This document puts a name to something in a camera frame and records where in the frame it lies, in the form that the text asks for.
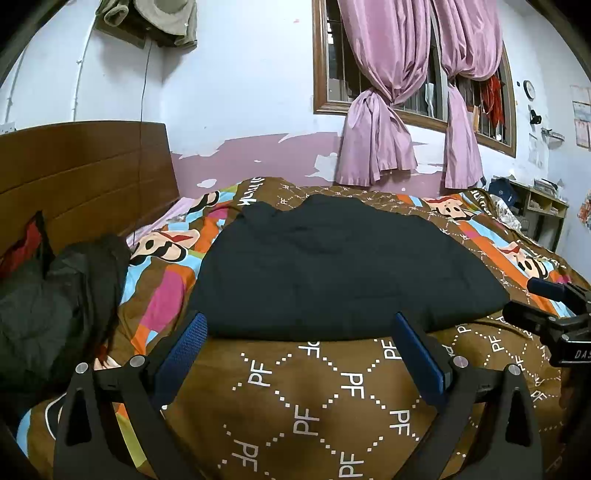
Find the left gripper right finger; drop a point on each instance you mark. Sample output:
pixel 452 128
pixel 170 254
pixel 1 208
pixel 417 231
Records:
pixel 507 444

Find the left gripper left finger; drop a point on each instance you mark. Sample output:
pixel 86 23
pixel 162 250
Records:
pixel 89 443

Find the black padded jacket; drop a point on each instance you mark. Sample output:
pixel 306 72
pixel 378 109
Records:
pixel 336 269

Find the dark clothes pile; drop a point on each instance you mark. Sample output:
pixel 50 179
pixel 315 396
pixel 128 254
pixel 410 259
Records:
pixel 54 317

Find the wooden shelf desk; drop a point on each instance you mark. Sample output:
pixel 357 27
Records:
pixel 541 215

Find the floral cloth bundle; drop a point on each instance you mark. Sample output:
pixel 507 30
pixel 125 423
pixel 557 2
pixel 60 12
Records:
pixel 503 213

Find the colourful cartoon bed quilt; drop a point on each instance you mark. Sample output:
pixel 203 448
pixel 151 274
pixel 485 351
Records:
pixel 301 410

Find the red pillow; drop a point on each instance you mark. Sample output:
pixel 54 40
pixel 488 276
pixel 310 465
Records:
pixel 33 244

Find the red hanging garment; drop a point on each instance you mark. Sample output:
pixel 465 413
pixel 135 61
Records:
pixel 492 101

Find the brown wooden headboard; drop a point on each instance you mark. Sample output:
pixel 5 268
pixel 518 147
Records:
pixel 86 178

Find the right pink curtain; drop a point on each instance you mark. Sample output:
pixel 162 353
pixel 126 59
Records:
pixel 471 43

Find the pink curtain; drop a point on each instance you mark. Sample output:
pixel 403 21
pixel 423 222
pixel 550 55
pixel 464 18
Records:
pixel 471 43
pixel 391 43

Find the left pink curtain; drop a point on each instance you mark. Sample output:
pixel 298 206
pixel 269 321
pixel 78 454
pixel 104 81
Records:
pixel 391 43

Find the round wall clock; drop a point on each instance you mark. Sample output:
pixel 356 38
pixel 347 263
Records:
pixel 529 90

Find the beige cloth on wall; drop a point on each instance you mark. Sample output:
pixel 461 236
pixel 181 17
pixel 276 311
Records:
pixel 169 23

